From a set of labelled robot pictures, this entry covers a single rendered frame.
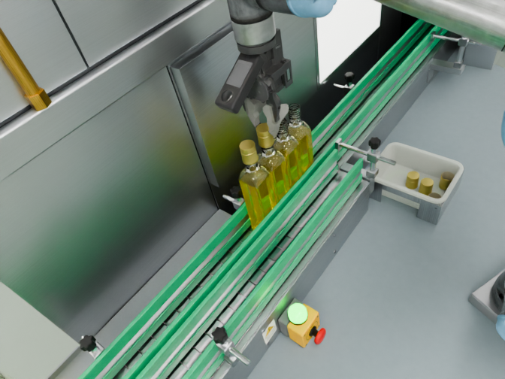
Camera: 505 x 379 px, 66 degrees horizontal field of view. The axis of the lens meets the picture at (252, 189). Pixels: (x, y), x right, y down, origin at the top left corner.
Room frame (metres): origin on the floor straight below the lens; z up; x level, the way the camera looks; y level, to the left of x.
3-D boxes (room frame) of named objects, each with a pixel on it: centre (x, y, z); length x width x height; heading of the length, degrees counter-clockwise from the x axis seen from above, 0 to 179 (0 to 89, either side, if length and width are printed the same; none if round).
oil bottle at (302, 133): (0.75, -0.14, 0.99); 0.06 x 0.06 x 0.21; 40
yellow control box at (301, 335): (0.40, -0.03, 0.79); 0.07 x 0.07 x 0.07; 41
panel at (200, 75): (1.02, -0.25, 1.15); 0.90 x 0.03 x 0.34; 131
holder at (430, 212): (0.76, -0.45, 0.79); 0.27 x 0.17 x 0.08; 41
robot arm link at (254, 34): (0.69, -0.07, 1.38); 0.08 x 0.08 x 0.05
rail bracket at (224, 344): (0.30, 0.11, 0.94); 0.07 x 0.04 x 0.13; 41
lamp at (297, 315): (0.40, -0.03, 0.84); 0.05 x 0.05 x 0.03
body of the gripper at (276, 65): (0.69, -0.08, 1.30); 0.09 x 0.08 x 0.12; 130
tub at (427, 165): (0.74, -0.46, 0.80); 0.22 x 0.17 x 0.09; 41
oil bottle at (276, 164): (0.67, -0.06, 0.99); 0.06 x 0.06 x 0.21; 40
